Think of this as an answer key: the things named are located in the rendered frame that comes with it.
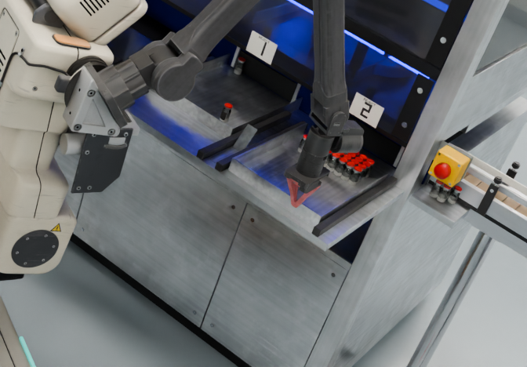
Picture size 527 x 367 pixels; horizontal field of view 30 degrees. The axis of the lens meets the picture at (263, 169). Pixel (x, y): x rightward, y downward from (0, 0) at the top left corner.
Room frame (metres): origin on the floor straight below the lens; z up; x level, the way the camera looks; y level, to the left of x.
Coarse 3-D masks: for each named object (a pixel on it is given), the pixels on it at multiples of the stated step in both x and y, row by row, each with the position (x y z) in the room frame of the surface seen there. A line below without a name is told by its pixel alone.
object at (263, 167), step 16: (304, 128) 2.30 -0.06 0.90; (272, 144) 2.16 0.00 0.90; (288, 144) 2.22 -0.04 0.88; (240, 160) 2.03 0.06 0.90; (256, 160) 2.09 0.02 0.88; (272, 160) 2.12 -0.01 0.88; (288, 160) 2.14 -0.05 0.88; (240, 176) 1.98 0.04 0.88; (256, 176) 1.97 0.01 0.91; (272, 176) 2.04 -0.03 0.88; (336, 176) 2.15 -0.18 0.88; (384, 176) 2.19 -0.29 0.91; (272, 192) 1.95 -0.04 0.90; (288, 192) 2.00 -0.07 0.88; (320, 192) 2.05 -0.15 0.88; (336, 192) 2.08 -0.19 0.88; (352, 192) 2.11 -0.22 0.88; (288, 208) 1.93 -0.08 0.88; (304, 208) 1.91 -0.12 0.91; (320, 208) 1.98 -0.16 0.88; (336, 208) 1.96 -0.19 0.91
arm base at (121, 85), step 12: (96, 72) 1.59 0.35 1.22; (108, 72) 1.59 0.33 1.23; (120, 72) 1.59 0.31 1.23; (132, 72) 1.60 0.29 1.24; (96, 84) 1.56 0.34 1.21; (108, 84) 1.57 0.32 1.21; (120, 84) 1.57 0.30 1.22; (132, 84) 1.59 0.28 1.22; (144, 84) 1.60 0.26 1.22; (108, 96) 1.53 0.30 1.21; (120, 96) 1.57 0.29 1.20; (132, 96) 1.58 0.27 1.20; (108, 108) 1.57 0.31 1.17; (120, 108) 1.57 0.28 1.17; (120, 120) 1.55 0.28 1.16
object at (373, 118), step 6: (354, 96) 2.30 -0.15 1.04; (360, 96) 2.30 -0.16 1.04; (354, 102) 2.30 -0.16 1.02; (360, 102) 2.29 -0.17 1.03; (372, 102) 2.28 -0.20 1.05; (354, 108) 2.30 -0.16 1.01; (360, 108) 2.29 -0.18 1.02; (366, 108) 2.29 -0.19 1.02; (372, 108) 2.28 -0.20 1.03; (378, 108) 2.27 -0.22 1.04; (354, 114) 2.29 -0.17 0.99; (366, 114) 2.28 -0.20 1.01; (372, 114) 2.28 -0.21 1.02; (378, 114) 2.27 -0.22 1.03; (366, 120) 2.28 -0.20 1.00; (372, 120) 2.28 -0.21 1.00; (378, 120) 2.27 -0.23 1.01
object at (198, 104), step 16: (208, 64) 2.45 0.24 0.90; (224, 64) 2.54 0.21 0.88; (208, 80) 2.41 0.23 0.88; (224, 80) 2.44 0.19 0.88; (240, 80) 2.48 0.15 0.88; (192, 96) 2.28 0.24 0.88; (208, 96) 2.31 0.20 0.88; (224, 96) 2.35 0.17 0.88; (240, 96) 2.38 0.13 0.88; (256, 96) 2.42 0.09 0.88; (272, 96) 2.45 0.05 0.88; (192, 112) 2.18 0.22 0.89; (208, 112) 2.17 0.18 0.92; (240, 112) 2.29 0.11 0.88; (256, 112) 2.33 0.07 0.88; (272, 112) 2.30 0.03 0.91; (224, 128) 2.14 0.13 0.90; (240, 128) 2.17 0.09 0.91
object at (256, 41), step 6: (252, 36) 2.44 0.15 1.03; (258, 36) 2.43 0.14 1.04; (252, 42) 2.44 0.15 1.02; (258, 42) 2.43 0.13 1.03; (264, 42) 2.42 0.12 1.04; (270, 42) 2.42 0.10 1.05; (246, 48) 2.44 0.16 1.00; (252, 48) 2.43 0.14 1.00; (258, 48) 2.43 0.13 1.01; (270, 48) 2.41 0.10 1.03; (276, 48) 2.41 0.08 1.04; (258, 54) 2.42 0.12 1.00; (264, 54) 2.42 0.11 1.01; (270, 54) 2.41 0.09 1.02; (264, 60) 2.41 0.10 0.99; (270, 60) 2.41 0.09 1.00
